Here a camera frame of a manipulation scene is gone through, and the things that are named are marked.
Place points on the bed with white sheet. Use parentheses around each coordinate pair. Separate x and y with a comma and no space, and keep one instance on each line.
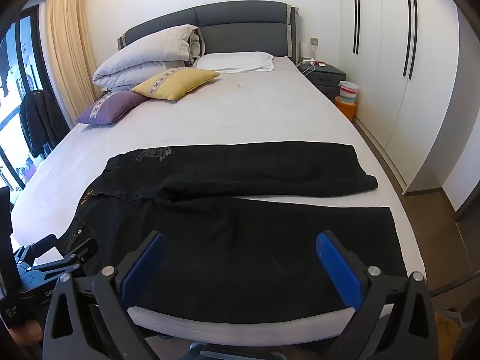
(262,112)

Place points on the white wardrobe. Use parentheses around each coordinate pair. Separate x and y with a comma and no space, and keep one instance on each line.
(386,82)

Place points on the person's left hand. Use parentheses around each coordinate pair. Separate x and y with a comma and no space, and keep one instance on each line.
(28,332)

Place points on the black framed window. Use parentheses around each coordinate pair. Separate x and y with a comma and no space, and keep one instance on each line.
(11,120)

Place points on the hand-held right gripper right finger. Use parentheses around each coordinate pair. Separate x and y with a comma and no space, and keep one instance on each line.
(337,270)

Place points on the dark grey nightstand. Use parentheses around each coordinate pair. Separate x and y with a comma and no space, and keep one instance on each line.
(326,78)

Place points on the orange box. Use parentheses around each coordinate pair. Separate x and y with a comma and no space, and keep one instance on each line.
(345,110)

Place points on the white pillow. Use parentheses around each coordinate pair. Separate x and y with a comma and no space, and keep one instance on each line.
(240,62)

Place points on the dark jacket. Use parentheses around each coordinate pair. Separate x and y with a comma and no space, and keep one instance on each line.
(37,120)

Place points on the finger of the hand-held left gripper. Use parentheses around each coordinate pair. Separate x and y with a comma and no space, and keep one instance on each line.
(47,243)
(77,258)

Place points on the yellow cushion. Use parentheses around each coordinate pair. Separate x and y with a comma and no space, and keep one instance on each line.
(176,82)

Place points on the grey padded headboard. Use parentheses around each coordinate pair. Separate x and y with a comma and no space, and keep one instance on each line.
(243,15)

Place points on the white striped bucket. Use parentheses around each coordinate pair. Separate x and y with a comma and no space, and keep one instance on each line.
(348,92)

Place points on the beige curtain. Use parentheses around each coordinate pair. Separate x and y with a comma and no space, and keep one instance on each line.
(69,45)

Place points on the tan bag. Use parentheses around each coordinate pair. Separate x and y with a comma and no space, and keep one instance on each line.
(450,326)

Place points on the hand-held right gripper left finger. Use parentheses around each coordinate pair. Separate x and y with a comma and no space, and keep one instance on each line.
(144,270)

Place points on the purple cushion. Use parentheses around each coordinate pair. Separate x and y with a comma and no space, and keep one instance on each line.
(112,107)

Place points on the black pants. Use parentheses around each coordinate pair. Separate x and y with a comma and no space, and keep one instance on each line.
(225,255)

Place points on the folded white duvet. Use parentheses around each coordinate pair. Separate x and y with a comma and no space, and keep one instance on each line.
(142,56)

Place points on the white bedside lamp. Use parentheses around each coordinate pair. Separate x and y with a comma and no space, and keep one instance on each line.
(306,49)

